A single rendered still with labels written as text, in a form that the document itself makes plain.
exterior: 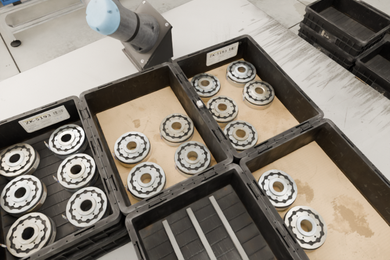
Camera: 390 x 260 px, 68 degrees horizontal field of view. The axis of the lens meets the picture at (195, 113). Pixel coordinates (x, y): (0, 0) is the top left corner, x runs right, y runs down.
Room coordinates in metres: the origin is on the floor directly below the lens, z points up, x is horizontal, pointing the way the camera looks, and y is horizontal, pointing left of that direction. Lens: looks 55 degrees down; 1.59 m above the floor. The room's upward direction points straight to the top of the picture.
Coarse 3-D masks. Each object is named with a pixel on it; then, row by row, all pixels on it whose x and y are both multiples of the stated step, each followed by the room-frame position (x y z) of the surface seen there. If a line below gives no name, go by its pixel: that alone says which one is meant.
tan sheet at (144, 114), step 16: (144, 96) 0.61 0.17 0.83; (160, 96) 0.61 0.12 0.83; (112, 112) 0.54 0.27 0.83; (128, 112) 0.54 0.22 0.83; (144, 112) 0.54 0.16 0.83; (160, 112) 0.54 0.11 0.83; (176, 112) 0.54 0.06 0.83; (112, 128) 0.48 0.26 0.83; (128, 128) 0.48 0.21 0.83; (144, 128) 0.48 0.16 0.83; (176, 128) 0.48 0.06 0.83; (112, 144) 0.42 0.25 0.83; (160, 144) 0.42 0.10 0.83; (160, 160) 0.37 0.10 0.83; (192, 160) 0.37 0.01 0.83; (176, 176) 0.32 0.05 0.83; (128, 192) 0.28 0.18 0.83
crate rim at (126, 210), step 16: (160, 64) 0.66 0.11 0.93; (80, 96) 0.52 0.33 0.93; (192, 96) 0.53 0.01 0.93; (208, 128) 0.42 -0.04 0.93; (96, 144) 0.37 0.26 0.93; (224, 144) 0.37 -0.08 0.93; (224, 160) 0.32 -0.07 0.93; (112, 176) 0.28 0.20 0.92; (192, 176) 0.28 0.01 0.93; (160, 192) 0.24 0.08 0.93; (128, 208) 0.20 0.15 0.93
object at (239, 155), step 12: (240, 36) 0.80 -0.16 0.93; (204, 48) 0.74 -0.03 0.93; (216, 48) 0.74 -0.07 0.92; (180, 60) 0.68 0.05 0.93; (180, 72) 0.63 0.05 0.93; (204, 108) 0.49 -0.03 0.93; (312, 120) 0.45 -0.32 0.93; (288, 132) 0.41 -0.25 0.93; (228, 144) 0.37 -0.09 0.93; (264, 144) 0.37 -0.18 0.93; (240, 156) 0.34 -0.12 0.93
